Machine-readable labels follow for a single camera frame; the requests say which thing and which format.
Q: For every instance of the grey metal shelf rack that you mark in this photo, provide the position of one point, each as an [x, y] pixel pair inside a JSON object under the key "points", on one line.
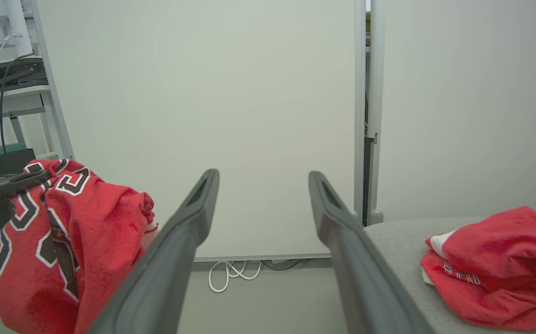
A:
{"points": [[56, 111]]}

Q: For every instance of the red jersey with black lettering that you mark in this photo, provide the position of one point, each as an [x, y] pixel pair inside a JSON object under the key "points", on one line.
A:
{"points": [[100, 227]]}

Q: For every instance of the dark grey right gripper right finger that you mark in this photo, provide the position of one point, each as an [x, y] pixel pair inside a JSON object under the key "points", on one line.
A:
{"points": [[365, 287]]}

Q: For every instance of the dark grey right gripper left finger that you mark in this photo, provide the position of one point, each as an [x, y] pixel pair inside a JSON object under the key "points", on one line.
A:
{"points": [[165, 269]]}

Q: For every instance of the grey metal partition post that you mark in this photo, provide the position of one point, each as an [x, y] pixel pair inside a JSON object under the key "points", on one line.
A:
{"points": [[377, 93]]}

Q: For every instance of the red crumpled jersey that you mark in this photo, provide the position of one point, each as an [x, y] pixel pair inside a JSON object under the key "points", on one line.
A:
{"points": [[504, 260]]}

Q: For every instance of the white vented device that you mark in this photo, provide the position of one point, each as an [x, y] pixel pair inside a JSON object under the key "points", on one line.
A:
{"points": [[17, 28]]}

